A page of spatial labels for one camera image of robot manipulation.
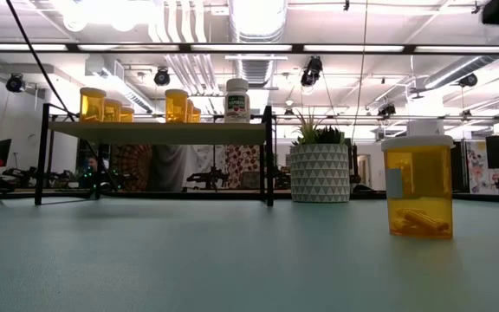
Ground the small white aspirin bottle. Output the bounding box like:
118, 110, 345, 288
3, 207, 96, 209
224, 78, 251, 124

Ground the floral patterned curtain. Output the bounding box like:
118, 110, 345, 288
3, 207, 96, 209
225, 145, 262, 190

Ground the plant in white patterned pot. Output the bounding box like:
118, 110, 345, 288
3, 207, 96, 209
289, 113, 351, 204

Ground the grey hanging cloth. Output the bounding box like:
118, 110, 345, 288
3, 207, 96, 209
150, 145, 190, 192

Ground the brown mandala tapestry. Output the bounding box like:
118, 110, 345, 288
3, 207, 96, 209
110, 144, 153, 192

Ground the white cylinder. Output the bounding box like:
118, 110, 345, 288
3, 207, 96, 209
406, 119, 445, 137

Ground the black overhead light bar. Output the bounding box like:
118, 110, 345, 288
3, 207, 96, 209
0, 42, 499, 55

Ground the black aluminium table frame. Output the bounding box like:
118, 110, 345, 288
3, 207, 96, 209
0, 189, 499, 203

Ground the wooden shelf black frame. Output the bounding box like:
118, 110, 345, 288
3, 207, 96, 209
35, 102, 275, 207

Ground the floral wall hanging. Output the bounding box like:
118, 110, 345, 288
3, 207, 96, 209
465, 140, 494, 194

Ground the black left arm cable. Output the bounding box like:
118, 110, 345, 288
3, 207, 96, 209
4, 0, 106, 177

